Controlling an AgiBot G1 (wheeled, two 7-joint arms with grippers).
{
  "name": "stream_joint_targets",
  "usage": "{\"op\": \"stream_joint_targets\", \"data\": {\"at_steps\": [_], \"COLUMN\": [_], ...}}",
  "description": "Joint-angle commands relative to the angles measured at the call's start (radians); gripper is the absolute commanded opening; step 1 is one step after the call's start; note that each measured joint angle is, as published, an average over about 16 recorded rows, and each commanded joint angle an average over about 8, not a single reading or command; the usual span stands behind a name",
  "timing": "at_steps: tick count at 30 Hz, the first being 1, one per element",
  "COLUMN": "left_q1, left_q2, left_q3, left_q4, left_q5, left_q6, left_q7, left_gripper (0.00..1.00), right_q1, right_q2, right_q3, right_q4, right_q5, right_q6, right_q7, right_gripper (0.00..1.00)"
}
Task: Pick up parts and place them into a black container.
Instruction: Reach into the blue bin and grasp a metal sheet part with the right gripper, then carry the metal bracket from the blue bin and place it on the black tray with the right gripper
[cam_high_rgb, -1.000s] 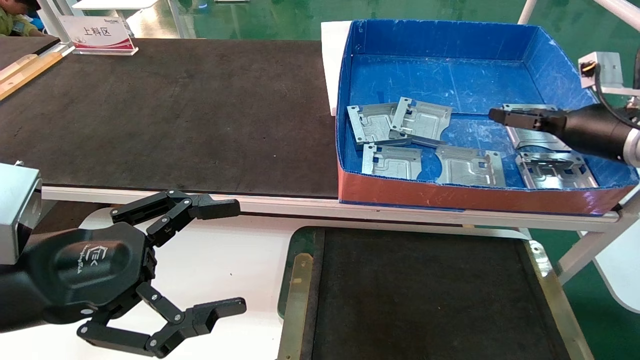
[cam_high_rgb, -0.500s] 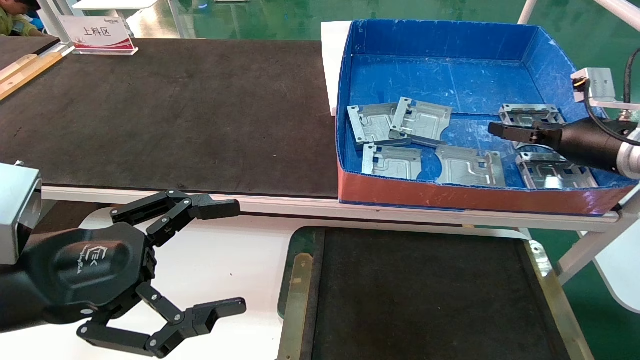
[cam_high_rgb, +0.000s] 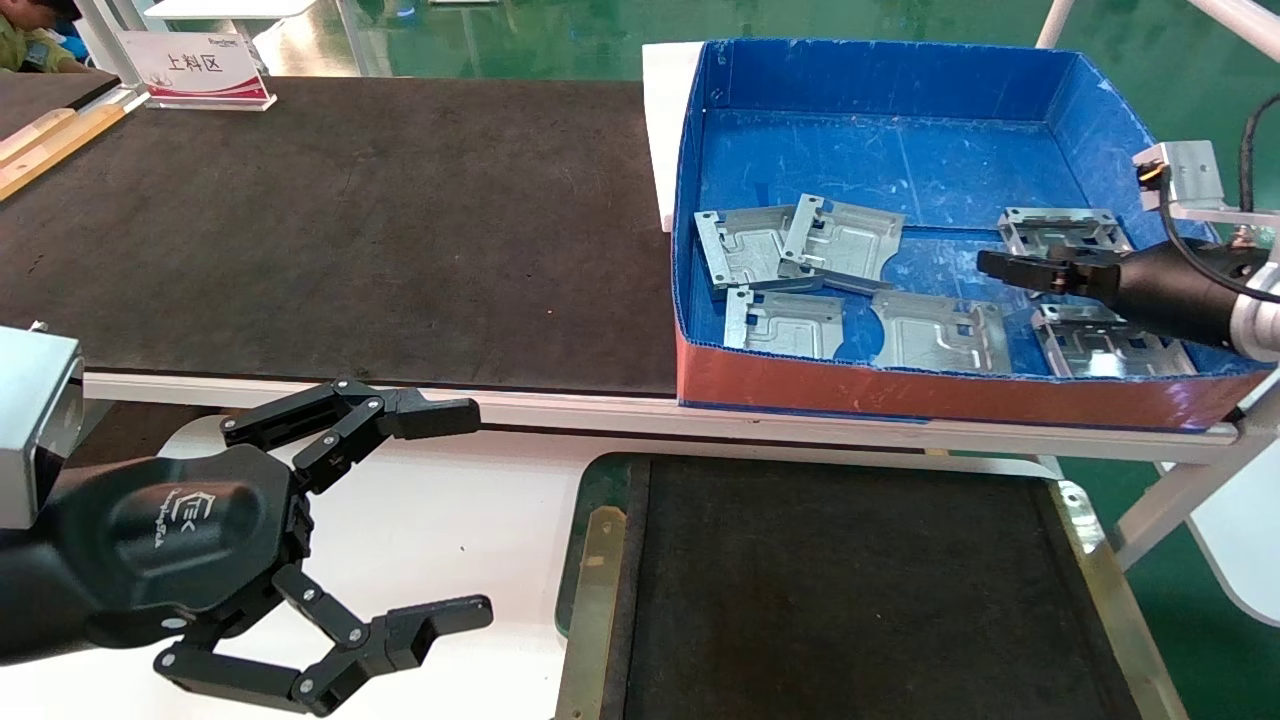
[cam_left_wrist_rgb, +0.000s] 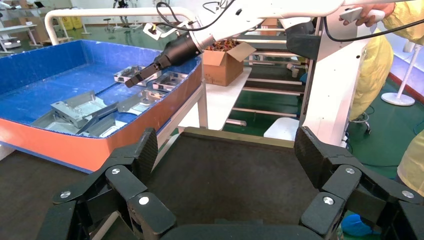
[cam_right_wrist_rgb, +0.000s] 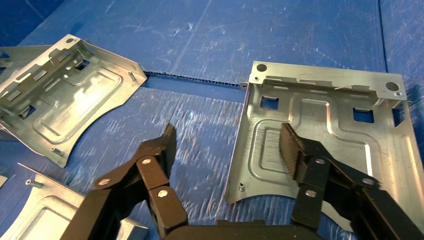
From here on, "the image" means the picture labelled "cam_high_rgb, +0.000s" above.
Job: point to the white metal railing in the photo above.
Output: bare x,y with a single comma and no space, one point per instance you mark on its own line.
100,30

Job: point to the stamped grey metal plate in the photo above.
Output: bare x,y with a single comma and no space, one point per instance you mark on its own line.
745,245
1060,228
935,335
1100,350
845,240
780,330

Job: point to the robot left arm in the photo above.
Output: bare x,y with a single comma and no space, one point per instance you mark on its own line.
30,600

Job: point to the aluminium conveyor frame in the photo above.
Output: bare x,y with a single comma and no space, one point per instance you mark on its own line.
560,408

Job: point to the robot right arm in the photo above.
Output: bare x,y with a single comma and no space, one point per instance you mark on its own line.
1262,325

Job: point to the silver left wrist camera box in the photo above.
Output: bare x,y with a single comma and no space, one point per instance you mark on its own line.
30,420

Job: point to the blue box with brown sides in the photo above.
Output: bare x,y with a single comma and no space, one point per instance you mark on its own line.
900,150

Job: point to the white red sign placard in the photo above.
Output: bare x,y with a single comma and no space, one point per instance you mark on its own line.
195,65

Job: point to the black foam lined tray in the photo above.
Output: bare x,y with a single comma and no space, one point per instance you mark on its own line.
800,580

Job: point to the yellowish wooden strip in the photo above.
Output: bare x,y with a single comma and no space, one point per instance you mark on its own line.
60,150

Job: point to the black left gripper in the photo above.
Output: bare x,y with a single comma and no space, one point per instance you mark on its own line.
170,540

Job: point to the person in yellow-green coat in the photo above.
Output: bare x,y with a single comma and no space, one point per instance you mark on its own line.
30,50

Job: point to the white rounded panel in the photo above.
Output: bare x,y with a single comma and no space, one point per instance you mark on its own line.
1250,560

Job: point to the white table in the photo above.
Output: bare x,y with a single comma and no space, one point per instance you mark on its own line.
230,8

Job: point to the white pipe frame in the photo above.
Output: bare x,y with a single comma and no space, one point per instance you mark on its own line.
1240,22

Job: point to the black conveyor belt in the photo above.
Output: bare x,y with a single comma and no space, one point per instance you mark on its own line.
40,100
350,230

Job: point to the pale wooden strip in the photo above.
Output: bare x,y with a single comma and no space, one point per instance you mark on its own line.
30,133

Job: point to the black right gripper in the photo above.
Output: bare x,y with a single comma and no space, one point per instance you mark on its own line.
1185,290

